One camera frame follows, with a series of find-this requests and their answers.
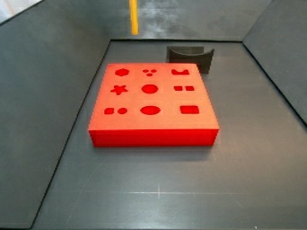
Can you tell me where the red shape sorting board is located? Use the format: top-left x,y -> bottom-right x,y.
89,63 -> 219,147

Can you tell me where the yellow square-circle peg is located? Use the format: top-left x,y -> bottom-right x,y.
130,0 -> 139,35

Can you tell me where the black curved holder stand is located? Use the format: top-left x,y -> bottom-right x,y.
167,46 -> 215,74

